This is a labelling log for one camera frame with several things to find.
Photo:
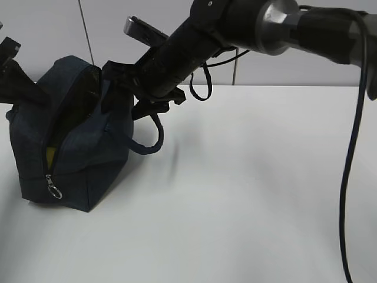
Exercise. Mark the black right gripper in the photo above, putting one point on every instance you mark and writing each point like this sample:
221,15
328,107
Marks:
124,82

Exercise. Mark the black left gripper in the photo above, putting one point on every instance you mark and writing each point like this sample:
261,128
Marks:
16,86

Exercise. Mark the yellow lemon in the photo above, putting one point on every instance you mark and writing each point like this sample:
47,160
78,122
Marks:
51,158

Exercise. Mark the dark navy lunch bag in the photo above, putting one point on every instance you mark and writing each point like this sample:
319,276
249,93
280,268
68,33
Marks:
92,147

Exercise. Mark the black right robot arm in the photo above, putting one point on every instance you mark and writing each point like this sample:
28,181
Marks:
341,35

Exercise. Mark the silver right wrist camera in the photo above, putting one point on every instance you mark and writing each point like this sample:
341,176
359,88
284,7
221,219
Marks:
143,32

